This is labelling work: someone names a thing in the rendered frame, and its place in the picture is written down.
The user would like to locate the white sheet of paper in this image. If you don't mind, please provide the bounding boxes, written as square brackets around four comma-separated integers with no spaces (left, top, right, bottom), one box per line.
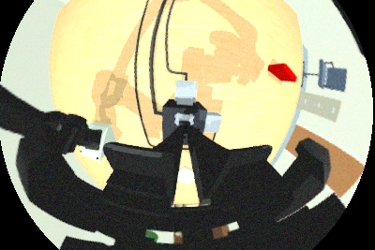
[177,167,195,184]

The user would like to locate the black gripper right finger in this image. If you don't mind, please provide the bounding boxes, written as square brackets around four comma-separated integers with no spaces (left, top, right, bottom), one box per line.
[187,125,273,206]

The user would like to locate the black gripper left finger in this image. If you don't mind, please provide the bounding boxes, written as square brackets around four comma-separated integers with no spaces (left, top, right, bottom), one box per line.
[102,125,185,206]

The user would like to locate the black usb plug with silver tip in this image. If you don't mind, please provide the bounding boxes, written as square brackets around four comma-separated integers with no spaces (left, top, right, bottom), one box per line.
[180,120,190,134]

